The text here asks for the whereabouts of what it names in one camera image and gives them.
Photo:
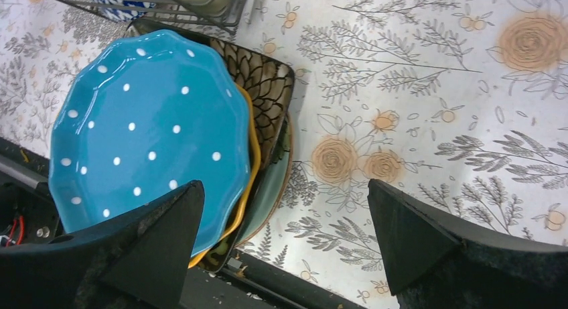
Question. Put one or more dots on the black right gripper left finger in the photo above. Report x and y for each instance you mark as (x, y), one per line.
(138, 259)

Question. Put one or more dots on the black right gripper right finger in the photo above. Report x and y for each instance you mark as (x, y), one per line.
(433, 259)

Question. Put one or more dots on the mint green flower plate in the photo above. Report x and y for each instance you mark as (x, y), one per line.
(269, 192)

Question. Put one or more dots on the blue polka dot plate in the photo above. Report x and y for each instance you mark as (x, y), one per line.
(149, 114)

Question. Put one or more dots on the yellow polka dot plate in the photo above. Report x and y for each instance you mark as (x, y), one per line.
(214, 258)

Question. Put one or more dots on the black floral square plate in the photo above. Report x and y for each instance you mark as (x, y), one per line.
(269, 83)

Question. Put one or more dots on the blue white patterned bowl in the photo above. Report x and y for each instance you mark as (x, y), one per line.
(124, 10)

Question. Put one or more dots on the grey wire dish rack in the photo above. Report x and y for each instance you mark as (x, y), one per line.
(170, 12)

